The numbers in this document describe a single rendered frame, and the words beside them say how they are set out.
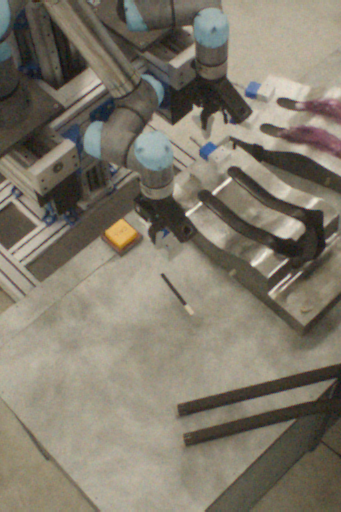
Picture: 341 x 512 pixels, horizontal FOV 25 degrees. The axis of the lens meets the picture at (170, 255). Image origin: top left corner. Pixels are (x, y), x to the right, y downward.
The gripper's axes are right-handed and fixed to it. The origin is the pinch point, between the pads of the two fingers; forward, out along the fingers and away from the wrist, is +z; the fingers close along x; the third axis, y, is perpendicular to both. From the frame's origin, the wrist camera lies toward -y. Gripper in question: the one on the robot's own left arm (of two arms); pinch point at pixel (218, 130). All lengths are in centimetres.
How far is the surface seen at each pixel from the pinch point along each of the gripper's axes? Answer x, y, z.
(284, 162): -15.1, -10.5, 17.6
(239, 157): -4.5, -3.6, 11.9
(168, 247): 30.5, -14.0, 5.1
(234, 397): 43, -49, 15
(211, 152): 0.6, 1.8, 10.1
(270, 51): -108, 75, 101
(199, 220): 16.8, -10.2, 12.4
